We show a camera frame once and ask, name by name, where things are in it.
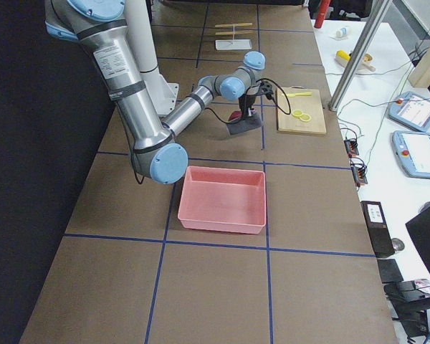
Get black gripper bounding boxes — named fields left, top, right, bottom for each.
left=239, top=80, right=274, bottom=120

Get grey and pink cloth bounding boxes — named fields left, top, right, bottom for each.
left=226, top=111, right=263, bottom=135

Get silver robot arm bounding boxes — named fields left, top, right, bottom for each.
left=45, top=1, right=273, bottom=184

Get yellow plastic knife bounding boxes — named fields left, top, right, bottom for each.
left=285, top=92, right=312, bottom=97

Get front lemon slice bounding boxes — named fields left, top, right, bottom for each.
left=299, top=113, right=312, bottom=123

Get white rectangular tray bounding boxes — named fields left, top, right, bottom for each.
left=215, top=39, right=252, bottom=51

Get right wooden rack rod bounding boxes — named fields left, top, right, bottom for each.
left=215, top=29, right=254, bottom=37

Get wooden rack rod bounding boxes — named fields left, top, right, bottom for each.
left=214, top=22, right=253, bottom=28
left=215, top=29, right=254, bottom=37

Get left wooden rack rod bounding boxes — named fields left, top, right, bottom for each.
left=214, top=22, right=253, bottom=28

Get pink plastic bin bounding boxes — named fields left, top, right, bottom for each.
left=178, top=166, right=267, bottom=234

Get beige dustpan with brush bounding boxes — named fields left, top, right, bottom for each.
left=335, top=50, right=377, bottom=75

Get red bottle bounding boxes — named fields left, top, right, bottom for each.
left=314, top=0, right=331, bottom=29

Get far blue teach pendant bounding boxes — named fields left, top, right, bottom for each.
left=386, top=91, right=430, bottom=133

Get blue teach pendant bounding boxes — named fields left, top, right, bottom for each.
left=391, top=130, right=430, bottom=179
left=386, top=91, right=430, bottom=133

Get near blue teach pendant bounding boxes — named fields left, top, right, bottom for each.
left=391, top=130, right=430, bottom=179

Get black power box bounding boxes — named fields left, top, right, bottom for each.
left=360, top=201, right=395, bottom=258

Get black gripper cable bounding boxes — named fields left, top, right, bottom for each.
left=261, top=77, right=293, bottom=116

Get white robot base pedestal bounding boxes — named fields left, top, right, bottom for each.
left=123, top=0, right=179, bottom=118

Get aluminium frame post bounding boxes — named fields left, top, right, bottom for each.
left=328, top=0, right=393, bottom=112

